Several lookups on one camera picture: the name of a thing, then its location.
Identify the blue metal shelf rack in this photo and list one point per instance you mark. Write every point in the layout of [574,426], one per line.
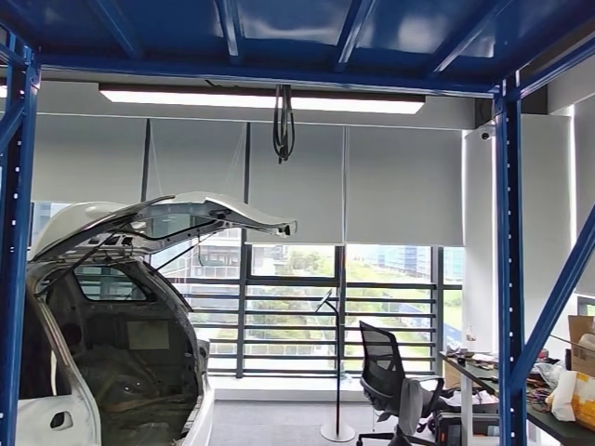
[297,37]

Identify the grey roller blind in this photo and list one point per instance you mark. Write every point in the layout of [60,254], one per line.
[302,184]
[404,184]

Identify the grey window railing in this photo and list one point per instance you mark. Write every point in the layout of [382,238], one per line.
[293,284]

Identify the black mesh office chair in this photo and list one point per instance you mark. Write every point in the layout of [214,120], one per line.
[377,357]

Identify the long ceiling light panel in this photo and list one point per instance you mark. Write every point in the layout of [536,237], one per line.
[186,98]

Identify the black floor stand round base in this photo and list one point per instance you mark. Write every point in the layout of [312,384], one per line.
[337,433]

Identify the grey hanging cloth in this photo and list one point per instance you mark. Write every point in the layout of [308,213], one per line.
[410,406]

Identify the black equipment case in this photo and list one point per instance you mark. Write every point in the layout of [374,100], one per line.
[453,431]

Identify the white car with open tailgate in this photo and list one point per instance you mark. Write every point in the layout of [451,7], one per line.
[60,228]

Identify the dark-topped desk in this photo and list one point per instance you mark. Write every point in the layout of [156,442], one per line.
[553,425]

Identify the open cardboard box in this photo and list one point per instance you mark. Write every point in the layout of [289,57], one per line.
[581,360]

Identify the white and yellow plastic bag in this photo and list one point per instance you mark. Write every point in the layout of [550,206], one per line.
[583,400]

